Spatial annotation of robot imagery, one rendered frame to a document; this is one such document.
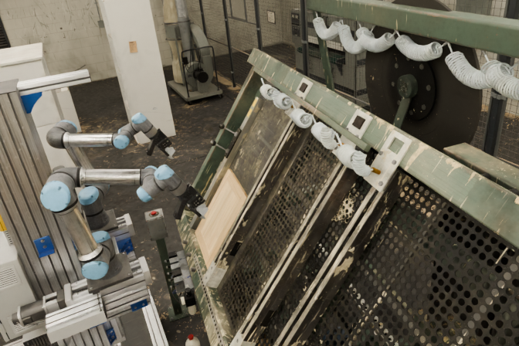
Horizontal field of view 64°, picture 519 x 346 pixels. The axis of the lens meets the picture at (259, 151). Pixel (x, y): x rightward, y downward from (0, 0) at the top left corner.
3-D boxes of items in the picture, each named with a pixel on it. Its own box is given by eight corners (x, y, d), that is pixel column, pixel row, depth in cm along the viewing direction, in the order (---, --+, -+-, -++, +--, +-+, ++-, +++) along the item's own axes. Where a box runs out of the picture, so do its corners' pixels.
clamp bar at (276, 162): (213, 278, 228) (173, 269, 217) (320, 86, 202) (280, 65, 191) (217, 290, 219) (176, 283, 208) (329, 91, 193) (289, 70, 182)
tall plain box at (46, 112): (35, 191, 520) (-19, 52, 442) (85, 177, 541) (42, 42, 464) (35, 228, 446) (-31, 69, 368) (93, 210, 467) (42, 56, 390)
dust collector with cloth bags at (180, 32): (168, 89, 863) (146, -26, 766) (200, 81, 888) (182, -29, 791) (188, 106, 751) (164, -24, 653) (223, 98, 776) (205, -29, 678)
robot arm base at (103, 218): (86, 232, 251) (81, 219, 247) (83, 220, 263) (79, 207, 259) (111, 224, 256) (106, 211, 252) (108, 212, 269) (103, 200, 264)
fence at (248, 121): (195, 225, 274) (189, 224, 272) (261, 98, 253) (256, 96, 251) (196, 230, 270) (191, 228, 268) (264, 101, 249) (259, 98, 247)
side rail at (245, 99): (195, 208, 298) (181, 205, 293) (266, 71, 274) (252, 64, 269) (197, 213, 293) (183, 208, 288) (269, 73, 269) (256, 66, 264)
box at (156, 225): (149, 232, 294) (144, 212, 286) (166, 228, 297) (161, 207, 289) (151, 242, 283) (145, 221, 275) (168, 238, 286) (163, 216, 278)
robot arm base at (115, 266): (94, 284, 210) (89, 269, 206) (91, 266, 223) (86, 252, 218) (124, 273, 216) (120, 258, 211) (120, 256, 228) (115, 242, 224)
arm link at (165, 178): (151, 171, 190) (166, 160, 189) (166, 185, 196) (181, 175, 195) (152, 180, 183) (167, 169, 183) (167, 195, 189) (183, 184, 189)
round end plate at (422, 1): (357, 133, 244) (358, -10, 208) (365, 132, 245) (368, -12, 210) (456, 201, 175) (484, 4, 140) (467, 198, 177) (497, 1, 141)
